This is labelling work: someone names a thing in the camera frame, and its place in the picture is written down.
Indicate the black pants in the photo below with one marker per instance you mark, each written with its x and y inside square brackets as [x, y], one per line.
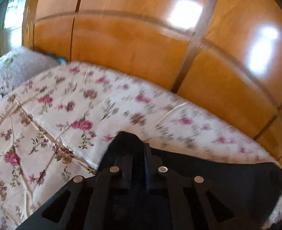
[267, 175]

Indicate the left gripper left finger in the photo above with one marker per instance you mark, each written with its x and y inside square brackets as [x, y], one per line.
[88, 201]

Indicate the white floral pillow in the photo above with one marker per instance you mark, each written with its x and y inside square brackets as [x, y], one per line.
[22, 64]

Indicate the wooden wardrobe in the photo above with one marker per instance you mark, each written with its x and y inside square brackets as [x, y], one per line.
[223, 55]

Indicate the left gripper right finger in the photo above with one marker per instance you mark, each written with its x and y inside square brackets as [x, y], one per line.
[192, 193]

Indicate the floral bedspread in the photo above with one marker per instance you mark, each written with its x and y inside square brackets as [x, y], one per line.
[59, 124]

